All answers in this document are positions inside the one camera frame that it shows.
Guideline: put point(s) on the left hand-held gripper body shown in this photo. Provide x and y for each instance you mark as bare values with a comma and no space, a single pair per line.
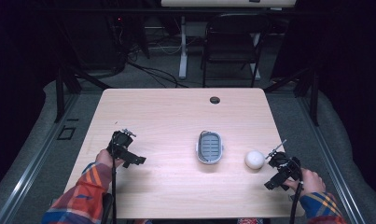
122,146

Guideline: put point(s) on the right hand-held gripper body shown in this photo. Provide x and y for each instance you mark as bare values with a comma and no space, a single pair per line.
283,168

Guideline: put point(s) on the white ball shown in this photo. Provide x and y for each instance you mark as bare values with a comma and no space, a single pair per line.
255,160

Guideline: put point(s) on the small grey white basket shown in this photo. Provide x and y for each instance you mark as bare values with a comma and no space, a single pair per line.
210,146

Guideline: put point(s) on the person's left hand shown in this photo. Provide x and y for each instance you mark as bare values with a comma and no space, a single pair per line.
104,158

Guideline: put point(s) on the person's right hand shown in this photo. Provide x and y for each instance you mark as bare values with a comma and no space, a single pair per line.
310,182

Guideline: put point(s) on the person's red clothing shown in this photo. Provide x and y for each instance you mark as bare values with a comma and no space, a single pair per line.
250,221

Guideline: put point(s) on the black chair armrest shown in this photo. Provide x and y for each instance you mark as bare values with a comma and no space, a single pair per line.
107,208

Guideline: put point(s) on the black metal stand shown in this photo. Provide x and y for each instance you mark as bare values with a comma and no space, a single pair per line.
314,96
60,93

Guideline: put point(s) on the black folding chair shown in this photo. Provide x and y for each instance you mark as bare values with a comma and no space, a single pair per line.
230,40

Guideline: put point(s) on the white desk top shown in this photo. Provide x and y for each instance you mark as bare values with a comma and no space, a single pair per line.
226,3

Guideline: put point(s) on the grey metal floor rail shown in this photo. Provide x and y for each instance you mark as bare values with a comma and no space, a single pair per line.
331,161
36,161

